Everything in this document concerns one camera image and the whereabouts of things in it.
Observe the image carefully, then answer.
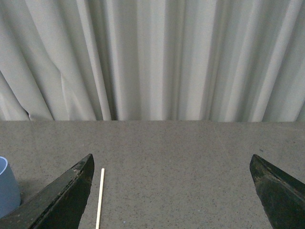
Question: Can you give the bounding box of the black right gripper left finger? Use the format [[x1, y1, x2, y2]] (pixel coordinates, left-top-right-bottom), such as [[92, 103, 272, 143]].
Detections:
[[0, 154, 94, 229]]

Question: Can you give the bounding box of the light wooden chopstick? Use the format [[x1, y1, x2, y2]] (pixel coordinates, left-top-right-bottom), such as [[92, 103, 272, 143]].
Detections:
[[95, 168, 105, 229]]

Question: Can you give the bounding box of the blue cup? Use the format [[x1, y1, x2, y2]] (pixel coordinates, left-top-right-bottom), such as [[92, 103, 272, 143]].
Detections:
[[0, 156, 21, 218]]

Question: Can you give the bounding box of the white curtain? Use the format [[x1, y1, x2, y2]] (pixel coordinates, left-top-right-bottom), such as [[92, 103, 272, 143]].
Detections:
[[0, 0, 305, 122]]

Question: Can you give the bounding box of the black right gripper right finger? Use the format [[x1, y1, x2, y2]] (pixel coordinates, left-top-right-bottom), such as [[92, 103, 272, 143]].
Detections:
[[249, 154, 305, 229]]

